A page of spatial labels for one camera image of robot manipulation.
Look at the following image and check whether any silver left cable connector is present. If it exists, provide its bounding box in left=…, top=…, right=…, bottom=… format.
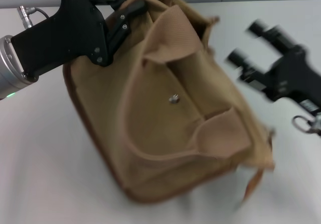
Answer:
left=17, top=5, right=53, bottom=29

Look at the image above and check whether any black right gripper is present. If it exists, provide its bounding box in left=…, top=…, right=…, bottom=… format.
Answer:
left=226, top=19, right=321, bottom=114

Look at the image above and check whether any silver cable connector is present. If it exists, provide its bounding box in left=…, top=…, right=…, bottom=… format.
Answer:
left=17, top=5, right=53, bottom=29
left=292, top=114, right=321, bottom=136

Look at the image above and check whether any silver right cable connector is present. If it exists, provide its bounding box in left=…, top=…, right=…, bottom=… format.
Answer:
left=292, top=114, right=321, bottom=136

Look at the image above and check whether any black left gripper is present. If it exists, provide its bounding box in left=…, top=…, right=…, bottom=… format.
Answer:
left=11, top=0, right=147, bottom=81

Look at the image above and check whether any khaki canvas food bag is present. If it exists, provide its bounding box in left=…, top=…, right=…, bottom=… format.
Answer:
left=62, top=0, right=278, bottom=208

